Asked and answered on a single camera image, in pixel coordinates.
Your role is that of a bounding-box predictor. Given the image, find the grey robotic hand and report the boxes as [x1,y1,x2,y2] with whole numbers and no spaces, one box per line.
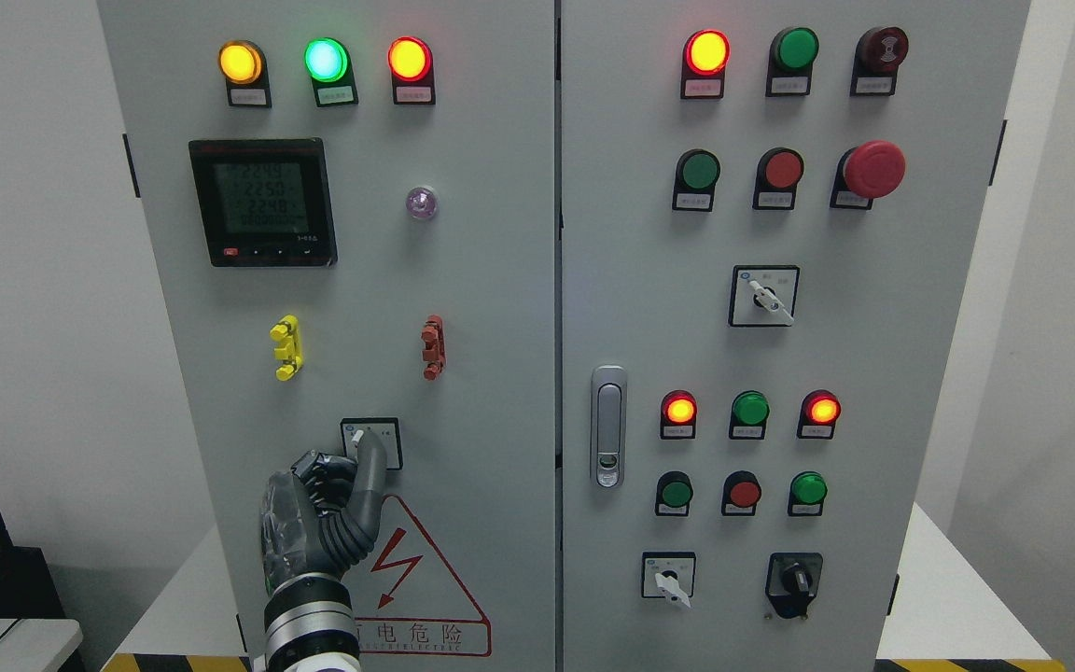
[260,429,387,595]

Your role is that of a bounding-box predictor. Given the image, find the red lit indicator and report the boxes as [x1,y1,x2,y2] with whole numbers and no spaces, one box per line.
[796,388,842,440]
[660,388,698,440]
[679,29,731,101]

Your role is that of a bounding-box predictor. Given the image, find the red push button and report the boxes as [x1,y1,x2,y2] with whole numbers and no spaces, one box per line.
[753,147,803,210]
[720,469,762,516]

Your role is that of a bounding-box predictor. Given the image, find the green push button lower left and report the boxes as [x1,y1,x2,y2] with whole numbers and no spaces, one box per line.
[654,469,694,516]

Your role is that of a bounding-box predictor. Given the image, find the white side table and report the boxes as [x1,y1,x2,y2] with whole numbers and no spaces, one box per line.
[0,620,84,671]

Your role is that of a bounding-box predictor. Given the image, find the black digital power meter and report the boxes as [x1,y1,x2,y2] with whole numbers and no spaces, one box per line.
[188,137,338,267]

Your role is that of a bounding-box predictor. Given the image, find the clear purple indicator lamp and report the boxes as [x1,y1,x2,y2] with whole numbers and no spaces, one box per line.
[405,186,439,221]

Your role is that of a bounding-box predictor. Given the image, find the white rotary switch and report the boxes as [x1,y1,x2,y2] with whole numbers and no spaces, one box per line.
[641,552,698,609]
[728,264,801,328]

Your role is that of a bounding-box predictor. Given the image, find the green indicator top right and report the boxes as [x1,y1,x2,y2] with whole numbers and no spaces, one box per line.
[765,26,819,97]

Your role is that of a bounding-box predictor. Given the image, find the yellow indicator light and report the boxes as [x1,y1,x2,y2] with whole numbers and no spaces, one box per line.
[217,41,272,108]

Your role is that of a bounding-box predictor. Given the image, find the red indicator light left door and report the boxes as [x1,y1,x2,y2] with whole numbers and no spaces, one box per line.
[387,35,436,105]

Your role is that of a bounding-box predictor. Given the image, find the dark red buzzer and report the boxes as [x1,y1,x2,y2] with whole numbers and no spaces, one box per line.
[850,26,909,97]

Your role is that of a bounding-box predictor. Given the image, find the red push button lower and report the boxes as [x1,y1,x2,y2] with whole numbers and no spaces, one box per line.
[720,469,762,516]

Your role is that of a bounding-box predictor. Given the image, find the green push button lower right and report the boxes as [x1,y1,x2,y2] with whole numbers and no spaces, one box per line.
[788,469,829,516]

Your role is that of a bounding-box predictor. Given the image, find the red emergency stop button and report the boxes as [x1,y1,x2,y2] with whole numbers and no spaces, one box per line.
[831,139,907,210]

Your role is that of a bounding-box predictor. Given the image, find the silver door lock handle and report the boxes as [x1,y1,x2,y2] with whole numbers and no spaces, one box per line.
[590,364,630,488]

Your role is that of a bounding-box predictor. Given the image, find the rotary selector switch door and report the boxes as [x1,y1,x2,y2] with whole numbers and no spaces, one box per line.
[341,417,402,472]

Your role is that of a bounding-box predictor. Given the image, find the red lit indicator top right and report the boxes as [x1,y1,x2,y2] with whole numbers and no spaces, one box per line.
[679,29,731,101]

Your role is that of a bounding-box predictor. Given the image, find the white rotary switch bottom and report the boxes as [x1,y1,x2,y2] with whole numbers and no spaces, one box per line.
[641,552,698,609]

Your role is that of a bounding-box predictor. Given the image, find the red terminal connector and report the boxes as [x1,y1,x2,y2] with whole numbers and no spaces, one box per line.
[421,315,447,380]

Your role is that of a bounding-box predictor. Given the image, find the red push button upper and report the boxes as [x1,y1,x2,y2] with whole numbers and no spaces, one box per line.
[753,147,803,210]

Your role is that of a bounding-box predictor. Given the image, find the yellow terminal connector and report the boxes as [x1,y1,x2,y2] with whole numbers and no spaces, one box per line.
[269,315,303,382]

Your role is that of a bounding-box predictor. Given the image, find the green push button upper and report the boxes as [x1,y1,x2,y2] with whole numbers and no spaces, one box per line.
[671,148,721,212]

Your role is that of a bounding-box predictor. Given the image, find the grey electrical cabinet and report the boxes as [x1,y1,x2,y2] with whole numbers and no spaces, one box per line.
[98,1,1031,671]

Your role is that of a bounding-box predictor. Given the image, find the green indicator lower middle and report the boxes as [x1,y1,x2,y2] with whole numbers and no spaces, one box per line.
[728,390,771,440]

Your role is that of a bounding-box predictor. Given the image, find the white rotary switch upper right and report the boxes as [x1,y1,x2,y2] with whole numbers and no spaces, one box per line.
[728,264,801,328]

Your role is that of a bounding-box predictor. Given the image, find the green push button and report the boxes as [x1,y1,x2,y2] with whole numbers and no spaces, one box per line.
[788,469,829,516]
[671,148,721,212]
[654,469,694,516]

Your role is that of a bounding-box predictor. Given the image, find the red lit indicator lower right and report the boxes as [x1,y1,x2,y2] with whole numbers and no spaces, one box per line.
[796,388,842,440]

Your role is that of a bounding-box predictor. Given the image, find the black rotary switch bottom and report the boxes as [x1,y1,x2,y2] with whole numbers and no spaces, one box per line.
[764,552,825,620]

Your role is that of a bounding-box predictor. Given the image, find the green lit indicator light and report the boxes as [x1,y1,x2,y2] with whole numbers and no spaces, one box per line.
[303,37,359,108]

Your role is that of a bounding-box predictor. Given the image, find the red lit indicator lower left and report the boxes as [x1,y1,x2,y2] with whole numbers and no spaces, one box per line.
[660,388,698,440]

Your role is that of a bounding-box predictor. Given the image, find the red electrical hazard sticker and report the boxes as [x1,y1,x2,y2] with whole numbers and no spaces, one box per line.
[342,495,495,658]

